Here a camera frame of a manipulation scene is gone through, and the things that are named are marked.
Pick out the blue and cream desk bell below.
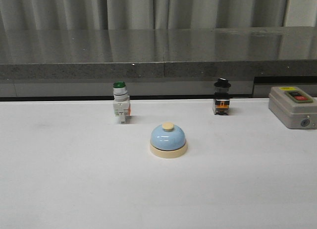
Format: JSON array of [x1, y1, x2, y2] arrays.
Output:
[[150, 122, 188, 159]]

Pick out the grey stone counter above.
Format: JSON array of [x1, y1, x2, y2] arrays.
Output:
[[0, 27, 317, 99]]

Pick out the grey curtain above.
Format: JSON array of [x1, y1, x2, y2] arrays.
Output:
[[0, 0, 317, 31]]

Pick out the green pushbutton switch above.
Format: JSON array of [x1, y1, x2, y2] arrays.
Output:
[[113, 81, 131, 123]]

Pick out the black rotary selector switch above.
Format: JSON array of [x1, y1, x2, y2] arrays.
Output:
[[213, 78, 231, 115]]

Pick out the grey start-stop switch box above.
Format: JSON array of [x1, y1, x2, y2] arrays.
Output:
[[268, 86, 317, 129]]

